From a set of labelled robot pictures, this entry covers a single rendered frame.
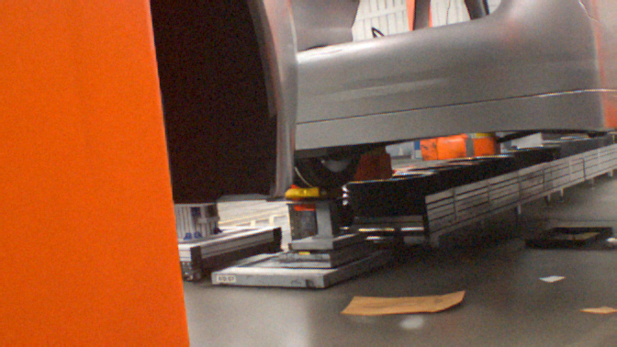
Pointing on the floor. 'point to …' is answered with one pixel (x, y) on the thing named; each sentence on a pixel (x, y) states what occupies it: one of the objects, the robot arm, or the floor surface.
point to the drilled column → (296, 224)
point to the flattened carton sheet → (368, 306)
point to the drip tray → (570, 234)
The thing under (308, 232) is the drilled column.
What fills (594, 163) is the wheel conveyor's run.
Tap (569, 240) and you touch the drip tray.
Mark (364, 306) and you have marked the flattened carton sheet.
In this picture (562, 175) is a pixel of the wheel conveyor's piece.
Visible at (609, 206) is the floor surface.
